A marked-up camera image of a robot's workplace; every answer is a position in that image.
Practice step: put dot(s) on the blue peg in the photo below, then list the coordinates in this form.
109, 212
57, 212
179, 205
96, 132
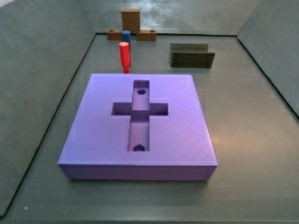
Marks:
125, 36

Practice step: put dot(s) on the purple board with cross slot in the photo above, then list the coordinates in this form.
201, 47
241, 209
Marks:
139, 130

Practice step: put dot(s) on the brown T-shaped block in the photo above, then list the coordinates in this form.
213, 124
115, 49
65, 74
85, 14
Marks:
132, 24

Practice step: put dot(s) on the red peg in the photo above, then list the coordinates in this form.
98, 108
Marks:
124, 56

